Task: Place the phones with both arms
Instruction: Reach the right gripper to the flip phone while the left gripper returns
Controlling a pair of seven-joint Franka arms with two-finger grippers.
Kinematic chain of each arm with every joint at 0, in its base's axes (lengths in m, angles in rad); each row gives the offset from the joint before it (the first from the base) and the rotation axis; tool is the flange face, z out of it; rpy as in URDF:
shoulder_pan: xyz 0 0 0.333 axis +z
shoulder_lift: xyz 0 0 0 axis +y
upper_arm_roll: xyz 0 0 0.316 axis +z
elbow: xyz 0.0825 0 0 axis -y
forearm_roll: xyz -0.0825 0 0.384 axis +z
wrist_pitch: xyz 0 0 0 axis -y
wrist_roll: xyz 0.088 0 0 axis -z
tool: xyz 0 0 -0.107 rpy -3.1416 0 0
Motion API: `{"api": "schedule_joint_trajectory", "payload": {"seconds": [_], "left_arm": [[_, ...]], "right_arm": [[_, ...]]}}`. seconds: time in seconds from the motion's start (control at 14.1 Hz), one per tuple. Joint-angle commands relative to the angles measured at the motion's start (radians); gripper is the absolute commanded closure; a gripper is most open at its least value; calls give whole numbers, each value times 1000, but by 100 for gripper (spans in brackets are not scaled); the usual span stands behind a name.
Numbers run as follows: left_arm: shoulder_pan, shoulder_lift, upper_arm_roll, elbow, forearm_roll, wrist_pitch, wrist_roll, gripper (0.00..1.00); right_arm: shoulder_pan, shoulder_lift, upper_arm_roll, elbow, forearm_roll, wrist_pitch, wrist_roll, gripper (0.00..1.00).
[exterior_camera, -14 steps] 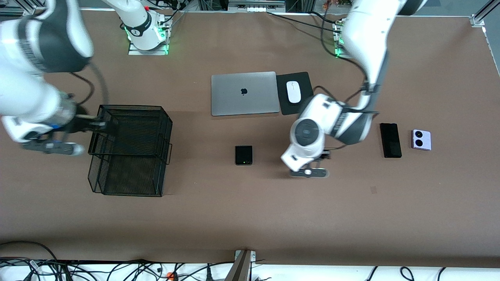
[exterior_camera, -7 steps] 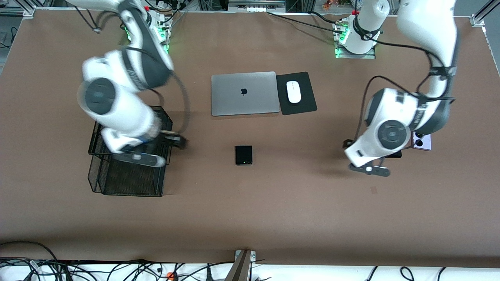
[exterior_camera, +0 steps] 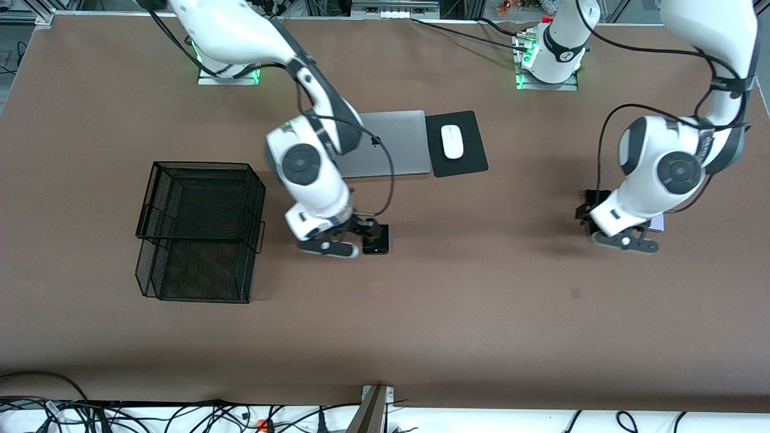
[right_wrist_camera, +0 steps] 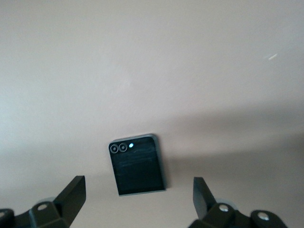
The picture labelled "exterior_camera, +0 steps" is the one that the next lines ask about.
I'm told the long black table cable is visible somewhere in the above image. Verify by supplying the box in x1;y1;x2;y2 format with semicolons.
411;18;530;49

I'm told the black wire mesh basket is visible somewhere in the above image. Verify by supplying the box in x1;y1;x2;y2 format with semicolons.
135;161;267;304

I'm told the small black flip phone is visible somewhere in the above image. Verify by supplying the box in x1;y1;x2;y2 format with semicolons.
362;225;390;256

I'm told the grey metal camera bracket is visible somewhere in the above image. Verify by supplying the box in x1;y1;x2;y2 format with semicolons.
347;385;395;433

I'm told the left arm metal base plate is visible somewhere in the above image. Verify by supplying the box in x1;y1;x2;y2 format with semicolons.
513;33;580;92

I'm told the aluminium frame profile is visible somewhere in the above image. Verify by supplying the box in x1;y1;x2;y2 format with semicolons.
0;8;56;28

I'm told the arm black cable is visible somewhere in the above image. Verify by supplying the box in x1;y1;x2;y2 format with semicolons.
574;0;753;214
147;9;396;218

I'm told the short black table cable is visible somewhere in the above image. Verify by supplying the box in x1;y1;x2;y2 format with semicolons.
478;18;524;38

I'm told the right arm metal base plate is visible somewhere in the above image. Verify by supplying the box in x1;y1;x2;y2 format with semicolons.
197;60;262;86

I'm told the silver closed laptop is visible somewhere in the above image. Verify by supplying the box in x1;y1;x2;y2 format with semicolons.
334;109;433;180

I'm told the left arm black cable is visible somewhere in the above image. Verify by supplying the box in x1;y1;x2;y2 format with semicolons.
574;0;753;214

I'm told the white computer mouse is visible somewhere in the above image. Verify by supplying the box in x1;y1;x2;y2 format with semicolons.
441;124;465;160

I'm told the black mouse pad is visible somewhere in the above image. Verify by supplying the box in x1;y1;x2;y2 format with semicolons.
425;110;489;178

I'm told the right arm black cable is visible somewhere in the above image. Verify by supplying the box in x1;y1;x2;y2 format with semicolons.
147;9;396;218

